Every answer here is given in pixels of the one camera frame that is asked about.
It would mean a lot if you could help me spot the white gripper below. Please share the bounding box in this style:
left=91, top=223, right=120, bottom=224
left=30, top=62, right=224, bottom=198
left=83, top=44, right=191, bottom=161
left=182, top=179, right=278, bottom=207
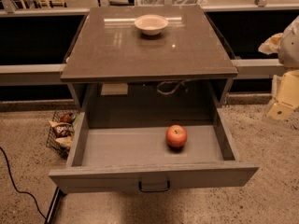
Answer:
left=258, top=16, right=299, bottom=120

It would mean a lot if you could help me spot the red apple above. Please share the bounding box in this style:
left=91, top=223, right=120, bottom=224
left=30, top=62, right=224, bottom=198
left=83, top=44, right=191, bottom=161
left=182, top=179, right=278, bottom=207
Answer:
left=165, top=125, right=188, bottom=148

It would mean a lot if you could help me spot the grey cabinet counter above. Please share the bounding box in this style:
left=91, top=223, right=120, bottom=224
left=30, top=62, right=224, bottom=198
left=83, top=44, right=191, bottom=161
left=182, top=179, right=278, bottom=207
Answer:
left=61, top=6, right=237, bottom=103

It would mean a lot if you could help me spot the open grey top drawer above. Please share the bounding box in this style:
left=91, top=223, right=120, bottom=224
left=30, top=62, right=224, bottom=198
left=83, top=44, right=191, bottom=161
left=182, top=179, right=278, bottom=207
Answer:
left=50, top=111, right=258, bottom=193

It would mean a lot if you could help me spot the beige bowl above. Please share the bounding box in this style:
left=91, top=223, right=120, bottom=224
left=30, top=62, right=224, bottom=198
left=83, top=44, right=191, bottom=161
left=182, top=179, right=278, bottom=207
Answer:
left=135, top=15, right=168, bottom=35

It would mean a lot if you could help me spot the white label inside cabinet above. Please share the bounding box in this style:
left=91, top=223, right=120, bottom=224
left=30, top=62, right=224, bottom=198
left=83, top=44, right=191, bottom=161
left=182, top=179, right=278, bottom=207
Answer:
left=101, top=83, right=128, bottom=96

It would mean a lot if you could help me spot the brown snack bag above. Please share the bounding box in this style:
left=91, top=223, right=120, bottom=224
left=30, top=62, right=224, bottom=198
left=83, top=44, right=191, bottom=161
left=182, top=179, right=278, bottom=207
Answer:
left=50, top=121, right=74, bottom=138

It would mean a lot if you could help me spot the cable loop under counter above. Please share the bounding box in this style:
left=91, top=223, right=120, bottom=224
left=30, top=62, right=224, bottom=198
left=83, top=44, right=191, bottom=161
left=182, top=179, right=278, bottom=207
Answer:
left=155, top=79, right=189, bottom=96

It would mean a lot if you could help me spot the black drawer handle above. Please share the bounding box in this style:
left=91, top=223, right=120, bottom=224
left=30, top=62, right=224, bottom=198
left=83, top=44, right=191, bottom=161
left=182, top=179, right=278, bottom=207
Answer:
left=138, top=180, right=170, bottom=193

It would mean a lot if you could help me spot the black wire basket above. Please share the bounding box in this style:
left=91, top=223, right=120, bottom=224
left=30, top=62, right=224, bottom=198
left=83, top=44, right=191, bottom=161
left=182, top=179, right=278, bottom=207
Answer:
left=46, top=110, right=78, bottom=159

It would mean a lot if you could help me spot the black floor cable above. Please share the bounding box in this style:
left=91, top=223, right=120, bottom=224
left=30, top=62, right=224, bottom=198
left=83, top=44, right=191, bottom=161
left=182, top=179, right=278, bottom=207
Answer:
left=0, top=147, right=48, bottom=221

